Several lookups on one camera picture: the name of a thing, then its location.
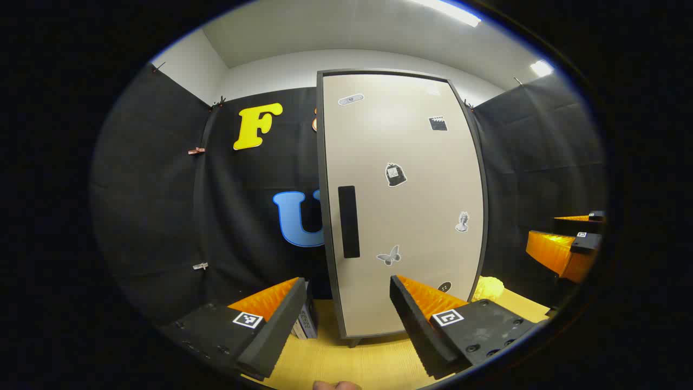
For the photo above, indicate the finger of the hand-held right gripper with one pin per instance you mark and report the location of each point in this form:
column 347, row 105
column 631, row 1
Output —
column 595, row 216
column 552, row 252

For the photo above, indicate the grey cabinet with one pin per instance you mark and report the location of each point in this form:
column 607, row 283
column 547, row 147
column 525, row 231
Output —
column 320, row 162

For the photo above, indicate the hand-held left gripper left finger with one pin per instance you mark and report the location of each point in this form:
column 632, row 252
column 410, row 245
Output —
column 281, row 325

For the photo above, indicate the yellow bumpy object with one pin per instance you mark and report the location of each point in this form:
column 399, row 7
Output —
column 487, row 290

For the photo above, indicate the silver clip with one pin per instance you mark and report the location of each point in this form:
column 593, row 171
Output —
column 200, row 266

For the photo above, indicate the black backdrop cloth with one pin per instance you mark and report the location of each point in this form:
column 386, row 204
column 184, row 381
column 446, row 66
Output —
column 162, row 216

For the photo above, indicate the ceiling strip light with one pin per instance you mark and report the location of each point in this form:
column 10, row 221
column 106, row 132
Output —
column 541, row 68

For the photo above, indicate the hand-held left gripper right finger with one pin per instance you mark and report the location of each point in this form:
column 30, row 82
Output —
column 414, row 319

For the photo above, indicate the reddish clip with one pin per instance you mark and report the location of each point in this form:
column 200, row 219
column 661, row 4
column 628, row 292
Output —
column 197, row 150

